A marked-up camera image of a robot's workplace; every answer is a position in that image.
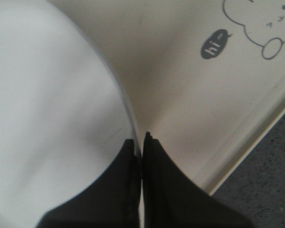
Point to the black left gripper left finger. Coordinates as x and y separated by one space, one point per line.
112 201

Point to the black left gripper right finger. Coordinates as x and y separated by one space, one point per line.
171 200

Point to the white round plate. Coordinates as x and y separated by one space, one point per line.
62 115

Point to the cream rabbit serving tray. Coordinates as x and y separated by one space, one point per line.
205 77

